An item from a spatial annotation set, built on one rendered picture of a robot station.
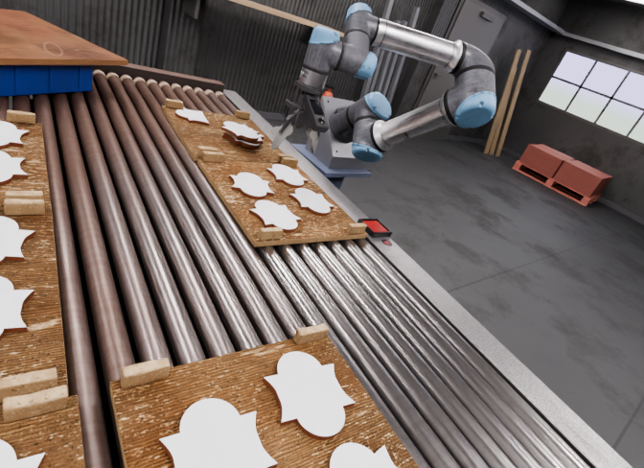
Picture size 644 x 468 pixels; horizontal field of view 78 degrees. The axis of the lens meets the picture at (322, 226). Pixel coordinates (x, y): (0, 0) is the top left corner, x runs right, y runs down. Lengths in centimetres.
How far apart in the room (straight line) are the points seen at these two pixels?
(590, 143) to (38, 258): 878
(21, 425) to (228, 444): 23
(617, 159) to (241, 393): 856
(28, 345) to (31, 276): 14
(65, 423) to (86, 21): 386
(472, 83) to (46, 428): 122
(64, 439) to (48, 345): 14
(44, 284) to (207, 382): 30
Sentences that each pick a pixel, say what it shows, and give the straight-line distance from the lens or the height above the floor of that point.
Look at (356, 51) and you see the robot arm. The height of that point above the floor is 135.
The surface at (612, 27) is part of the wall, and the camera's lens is 931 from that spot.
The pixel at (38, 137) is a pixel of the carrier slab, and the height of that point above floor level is 94.
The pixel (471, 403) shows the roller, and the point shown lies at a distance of 84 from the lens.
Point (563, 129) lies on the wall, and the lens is 917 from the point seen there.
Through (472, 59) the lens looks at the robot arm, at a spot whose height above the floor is 143.
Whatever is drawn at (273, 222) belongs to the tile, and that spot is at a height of 95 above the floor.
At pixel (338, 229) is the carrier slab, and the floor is 94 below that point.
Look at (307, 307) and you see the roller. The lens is 81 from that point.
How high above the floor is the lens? 143
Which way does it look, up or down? 28 degrees down
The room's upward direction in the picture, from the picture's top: 21 degrees clockwise
